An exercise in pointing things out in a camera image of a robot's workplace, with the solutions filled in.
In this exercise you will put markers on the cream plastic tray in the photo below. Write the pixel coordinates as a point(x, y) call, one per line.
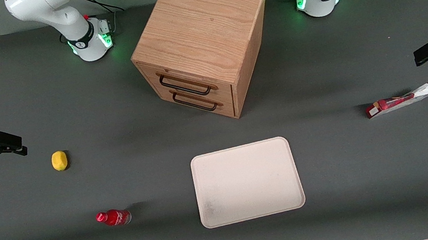
point(246, 182)

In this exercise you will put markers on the red soda bottle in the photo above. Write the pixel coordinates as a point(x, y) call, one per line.
point(115, 217)

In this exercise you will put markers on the red tartan cookie box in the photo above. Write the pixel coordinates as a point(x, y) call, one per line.
point(398, 102)

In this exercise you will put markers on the wooden drawer front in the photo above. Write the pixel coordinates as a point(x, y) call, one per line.
point(228, 108)
point(225, 91)

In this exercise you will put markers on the yellow lemon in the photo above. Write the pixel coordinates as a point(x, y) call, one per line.
point(59, 160)

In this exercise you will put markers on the wooden two-drawer cabinet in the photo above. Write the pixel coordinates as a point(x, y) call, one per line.
point(202, 22)

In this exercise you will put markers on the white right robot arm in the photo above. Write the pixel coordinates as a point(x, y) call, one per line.
point(47, 8)

